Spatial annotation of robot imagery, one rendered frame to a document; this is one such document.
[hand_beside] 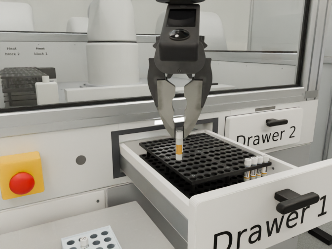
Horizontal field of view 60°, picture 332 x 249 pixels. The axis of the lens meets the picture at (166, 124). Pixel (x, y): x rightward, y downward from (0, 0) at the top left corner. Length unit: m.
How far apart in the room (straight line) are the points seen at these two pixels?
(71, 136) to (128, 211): 0.21
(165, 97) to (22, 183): 0.30
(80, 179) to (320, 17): 0.81
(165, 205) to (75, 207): 0.27
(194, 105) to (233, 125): 0.37
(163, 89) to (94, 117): 0.25
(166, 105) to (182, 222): 0.17
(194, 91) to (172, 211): 0.19
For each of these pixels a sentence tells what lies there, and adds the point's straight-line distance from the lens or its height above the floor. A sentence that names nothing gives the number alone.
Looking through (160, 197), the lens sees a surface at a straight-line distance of 0.49.
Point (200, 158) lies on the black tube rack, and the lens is 0.56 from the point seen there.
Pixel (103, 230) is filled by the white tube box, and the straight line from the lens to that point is 0.55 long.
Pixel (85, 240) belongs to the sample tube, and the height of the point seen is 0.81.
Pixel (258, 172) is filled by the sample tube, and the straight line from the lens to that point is 0.57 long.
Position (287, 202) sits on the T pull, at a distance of 0.42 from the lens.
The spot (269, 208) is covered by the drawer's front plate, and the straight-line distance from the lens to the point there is 0.45.
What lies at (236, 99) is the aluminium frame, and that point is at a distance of 0.80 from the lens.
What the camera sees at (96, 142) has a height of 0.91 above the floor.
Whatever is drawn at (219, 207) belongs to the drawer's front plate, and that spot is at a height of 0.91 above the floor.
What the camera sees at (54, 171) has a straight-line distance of 0.64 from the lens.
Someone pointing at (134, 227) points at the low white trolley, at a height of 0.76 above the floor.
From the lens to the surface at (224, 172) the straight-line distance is 0.51.
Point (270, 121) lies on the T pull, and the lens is 0.84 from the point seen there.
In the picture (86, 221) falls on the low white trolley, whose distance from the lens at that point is 0.65.
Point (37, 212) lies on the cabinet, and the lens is 0.68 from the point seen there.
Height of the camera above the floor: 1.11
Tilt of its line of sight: 15 degrees down
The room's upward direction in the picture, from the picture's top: straight up
